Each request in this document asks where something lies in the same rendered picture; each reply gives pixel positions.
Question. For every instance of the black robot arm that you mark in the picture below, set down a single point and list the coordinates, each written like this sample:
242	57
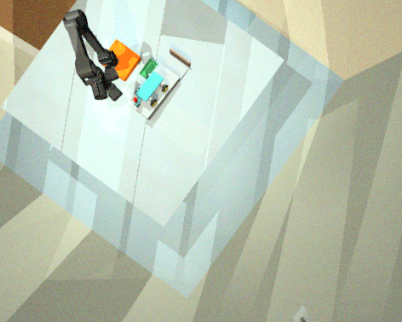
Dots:
76	24

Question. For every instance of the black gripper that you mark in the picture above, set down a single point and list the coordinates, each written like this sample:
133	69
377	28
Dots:
113	91

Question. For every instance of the green tray floor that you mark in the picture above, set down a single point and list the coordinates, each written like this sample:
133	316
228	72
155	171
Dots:
149	68

